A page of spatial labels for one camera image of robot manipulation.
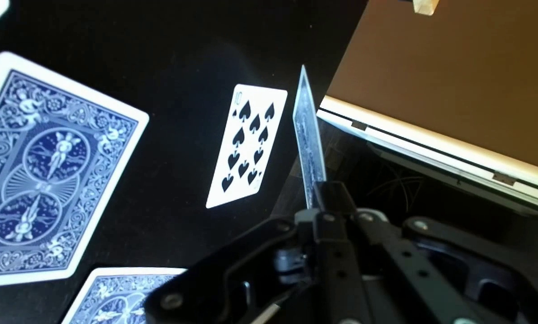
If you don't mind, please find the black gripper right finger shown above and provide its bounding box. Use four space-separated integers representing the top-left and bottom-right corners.
312 179 538 324

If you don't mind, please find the ten of spades card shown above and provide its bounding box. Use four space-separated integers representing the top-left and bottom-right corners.
203 82 289 210

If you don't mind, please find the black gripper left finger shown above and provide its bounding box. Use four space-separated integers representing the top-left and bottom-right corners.
143 206 321 324

